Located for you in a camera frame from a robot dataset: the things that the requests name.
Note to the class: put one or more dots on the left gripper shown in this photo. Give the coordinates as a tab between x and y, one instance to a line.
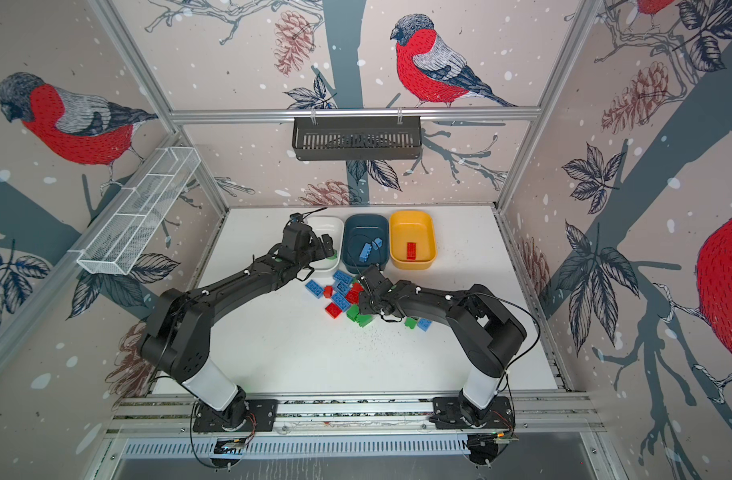
322	253

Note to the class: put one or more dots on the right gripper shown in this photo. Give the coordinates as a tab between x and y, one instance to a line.
364	303

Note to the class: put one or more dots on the red lego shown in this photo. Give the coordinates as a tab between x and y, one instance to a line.
353	296
411	251
333	310

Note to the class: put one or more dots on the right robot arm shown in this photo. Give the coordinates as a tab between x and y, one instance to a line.
488	333

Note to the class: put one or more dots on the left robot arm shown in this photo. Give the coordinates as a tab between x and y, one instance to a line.
178	336

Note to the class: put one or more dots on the green lego bottom pair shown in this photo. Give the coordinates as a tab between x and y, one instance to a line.
364	320

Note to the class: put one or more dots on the teal plastic bin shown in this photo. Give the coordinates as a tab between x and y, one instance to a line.
366	242

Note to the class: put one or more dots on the yellow plastic bin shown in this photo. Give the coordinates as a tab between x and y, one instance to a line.
412	226

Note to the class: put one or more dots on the black hanging wire basket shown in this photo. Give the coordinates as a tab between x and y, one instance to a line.
357	138

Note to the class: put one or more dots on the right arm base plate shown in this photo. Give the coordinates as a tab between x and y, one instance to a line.
460	413

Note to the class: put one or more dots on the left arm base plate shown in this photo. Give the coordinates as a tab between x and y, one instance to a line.
243	415

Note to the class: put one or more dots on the white wire mesh basket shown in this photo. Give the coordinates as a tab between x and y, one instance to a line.
124	237

